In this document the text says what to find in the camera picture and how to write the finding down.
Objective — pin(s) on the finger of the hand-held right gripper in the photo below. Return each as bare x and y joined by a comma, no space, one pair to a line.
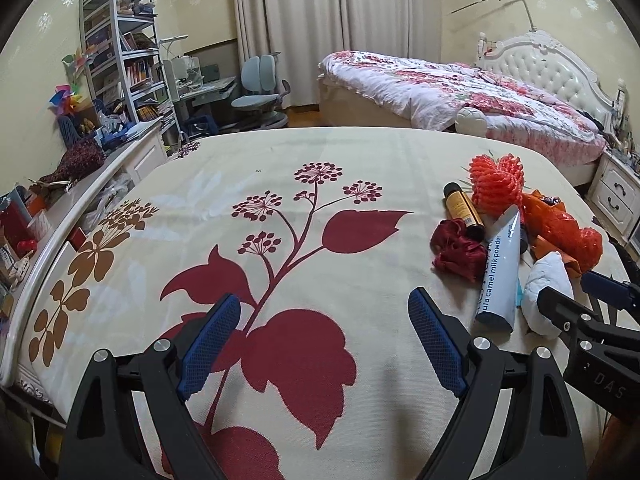
560,307
607,287

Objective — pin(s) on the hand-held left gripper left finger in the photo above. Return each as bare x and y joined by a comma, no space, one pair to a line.
210,340

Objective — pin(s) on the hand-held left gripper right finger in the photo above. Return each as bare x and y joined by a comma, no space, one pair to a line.
435,340

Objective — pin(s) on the white tissue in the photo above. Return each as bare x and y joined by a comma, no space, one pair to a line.
542,285

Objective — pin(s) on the brown bottle with yellow label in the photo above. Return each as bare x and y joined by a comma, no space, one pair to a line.
462,207

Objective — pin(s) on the black curved bar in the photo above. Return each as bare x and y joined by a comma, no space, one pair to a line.
625,260

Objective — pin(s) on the blue and white tube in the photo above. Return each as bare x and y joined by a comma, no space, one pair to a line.
500,275

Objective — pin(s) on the orange plastic bag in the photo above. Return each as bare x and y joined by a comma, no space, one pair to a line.
560,232

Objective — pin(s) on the dark red fabric flower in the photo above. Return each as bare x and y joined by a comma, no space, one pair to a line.
457,252

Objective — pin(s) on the white nightstand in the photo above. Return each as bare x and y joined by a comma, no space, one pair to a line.
612,192

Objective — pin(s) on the printed floral blanket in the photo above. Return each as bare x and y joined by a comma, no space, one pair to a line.
300,260

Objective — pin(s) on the orange-red mesh scrubber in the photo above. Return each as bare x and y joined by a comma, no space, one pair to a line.
495,182

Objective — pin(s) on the white curved bed board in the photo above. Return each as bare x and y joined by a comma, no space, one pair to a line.
60,220

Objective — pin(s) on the white ball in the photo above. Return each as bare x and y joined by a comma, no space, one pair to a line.
471,121

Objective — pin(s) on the dried dark red bouquet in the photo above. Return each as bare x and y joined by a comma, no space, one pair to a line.
77,160

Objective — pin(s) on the red box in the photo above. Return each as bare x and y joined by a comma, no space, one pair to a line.
15,222

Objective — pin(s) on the white tufted headboard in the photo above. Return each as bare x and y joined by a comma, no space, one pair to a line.
545,62

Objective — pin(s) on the bed with pink floral quilt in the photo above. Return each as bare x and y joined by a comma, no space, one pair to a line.
440,90

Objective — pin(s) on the grey study desk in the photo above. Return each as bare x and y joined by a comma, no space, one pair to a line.
207,90

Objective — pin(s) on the blue plastic basket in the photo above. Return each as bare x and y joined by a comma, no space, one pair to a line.
75,127

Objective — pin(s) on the grey-blue desk chair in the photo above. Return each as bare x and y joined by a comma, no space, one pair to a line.
260,92

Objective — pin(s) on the colourful pinwheel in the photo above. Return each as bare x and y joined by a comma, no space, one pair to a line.
65,97

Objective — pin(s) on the white bookshelf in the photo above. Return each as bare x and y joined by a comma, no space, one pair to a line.
125,55

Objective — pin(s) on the white desk lamp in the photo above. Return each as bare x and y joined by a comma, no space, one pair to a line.
172,42

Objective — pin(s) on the metal canopy rod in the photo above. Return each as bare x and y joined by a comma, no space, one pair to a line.
495,2

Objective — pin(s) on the beige curtain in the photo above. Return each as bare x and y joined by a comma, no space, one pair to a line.
335,5

